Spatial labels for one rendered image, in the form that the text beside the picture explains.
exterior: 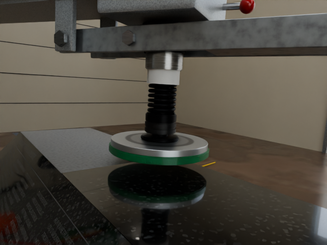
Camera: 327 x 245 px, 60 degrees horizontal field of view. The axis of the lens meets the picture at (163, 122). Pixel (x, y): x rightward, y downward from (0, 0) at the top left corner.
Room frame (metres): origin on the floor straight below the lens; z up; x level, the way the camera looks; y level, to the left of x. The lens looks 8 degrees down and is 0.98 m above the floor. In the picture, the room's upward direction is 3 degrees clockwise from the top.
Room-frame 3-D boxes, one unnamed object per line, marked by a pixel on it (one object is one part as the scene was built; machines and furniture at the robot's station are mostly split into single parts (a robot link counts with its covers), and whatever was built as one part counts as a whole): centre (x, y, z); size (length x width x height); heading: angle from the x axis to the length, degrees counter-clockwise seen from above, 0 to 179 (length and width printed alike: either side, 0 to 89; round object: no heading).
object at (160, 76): (0.61, 0.01, 1.00); 0.07 x 0.07 x 0.04
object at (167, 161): (0.61, 0.01, 0.85); 0.22 x 0.22 x 0.04
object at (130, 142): (0.61, 0.01, 0.85); 0.21 x 0.21 x 0.01
